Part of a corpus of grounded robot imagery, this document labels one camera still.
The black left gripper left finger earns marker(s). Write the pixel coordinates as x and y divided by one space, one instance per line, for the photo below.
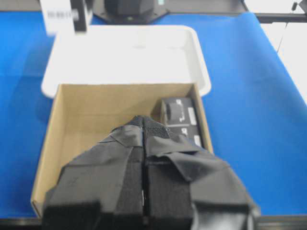
101 189

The blue table mat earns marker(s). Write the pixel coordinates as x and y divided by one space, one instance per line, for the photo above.
255 113

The black metal rail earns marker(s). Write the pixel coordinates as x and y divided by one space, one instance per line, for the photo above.
281 17

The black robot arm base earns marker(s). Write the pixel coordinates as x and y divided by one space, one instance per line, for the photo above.
130 12

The white black labelled box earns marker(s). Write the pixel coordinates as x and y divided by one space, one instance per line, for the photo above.
66 15

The brown cardboard box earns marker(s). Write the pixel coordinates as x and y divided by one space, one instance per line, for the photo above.
82 115

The black Dynamixel box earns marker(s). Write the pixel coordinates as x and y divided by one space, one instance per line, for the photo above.
190 131
175 112

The white plastic tray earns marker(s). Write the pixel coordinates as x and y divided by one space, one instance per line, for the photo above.
132 54

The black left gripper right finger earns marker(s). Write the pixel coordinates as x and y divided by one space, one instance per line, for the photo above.
191 189

